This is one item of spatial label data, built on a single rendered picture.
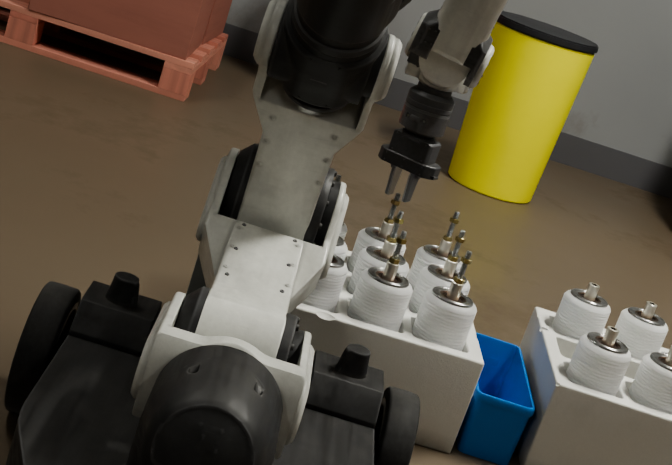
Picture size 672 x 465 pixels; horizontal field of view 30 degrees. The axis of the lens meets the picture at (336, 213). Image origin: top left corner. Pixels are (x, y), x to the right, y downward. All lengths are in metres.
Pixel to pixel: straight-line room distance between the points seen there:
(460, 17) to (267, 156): 0.40
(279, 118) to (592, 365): 0.81
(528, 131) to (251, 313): 2.57
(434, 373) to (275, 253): 0.51
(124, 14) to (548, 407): 2.25
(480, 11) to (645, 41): 3.13
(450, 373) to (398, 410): 0.34
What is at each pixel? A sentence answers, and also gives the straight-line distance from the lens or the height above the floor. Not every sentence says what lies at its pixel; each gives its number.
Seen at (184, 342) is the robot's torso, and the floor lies 0.33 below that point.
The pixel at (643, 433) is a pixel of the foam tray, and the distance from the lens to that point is 2.27.
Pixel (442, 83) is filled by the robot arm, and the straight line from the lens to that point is 2.07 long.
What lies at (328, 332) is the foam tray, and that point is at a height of 0.15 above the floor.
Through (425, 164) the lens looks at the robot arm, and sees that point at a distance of 2.32.
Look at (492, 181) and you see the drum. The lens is 4.09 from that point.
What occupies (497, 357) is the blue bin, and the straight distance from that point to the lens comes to 2.49.
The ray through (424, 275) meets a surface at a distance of 2.28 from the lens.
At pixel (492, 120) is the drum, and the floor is 0.24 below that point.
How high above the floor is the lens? 0.92
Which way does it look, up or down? 16 degrees down
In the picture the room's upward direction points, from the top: 19 degrees clockwise
